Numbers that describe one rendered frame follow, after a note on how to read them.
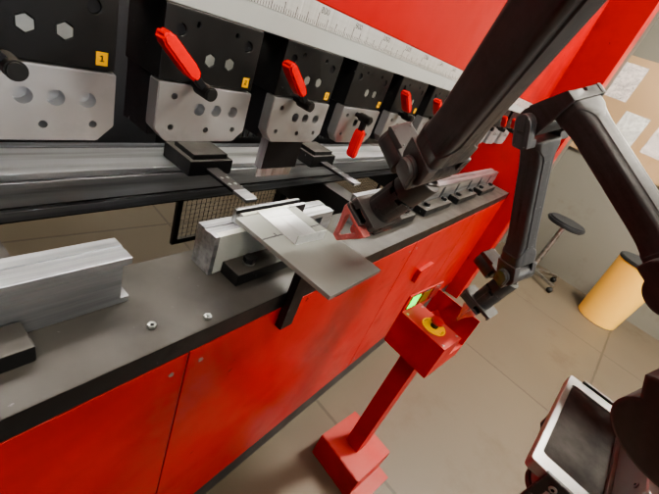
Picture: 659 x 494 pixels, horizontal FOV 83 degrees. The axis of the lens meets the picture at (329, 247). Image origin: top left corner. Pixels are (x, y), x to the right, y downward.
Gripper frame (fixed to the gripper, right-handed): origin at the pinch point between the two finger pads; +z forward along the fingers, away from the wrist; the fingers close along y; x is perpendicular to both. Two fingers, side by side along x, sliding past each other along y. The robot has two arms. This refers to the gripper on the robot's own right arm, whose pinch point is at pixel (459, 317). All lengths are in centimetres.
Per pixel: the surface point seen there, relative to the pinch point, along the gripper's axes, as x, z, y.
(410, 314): 13.3, 4.2, 8.2
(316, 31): 57, -47, 45
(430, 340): 15.3, 2.4, -1.1
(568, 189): -350, 14, 53
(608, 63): -163, -77, 67
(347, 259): 47, -16, 20
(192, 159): 62, -8, 59
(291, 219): 50, -12, 35
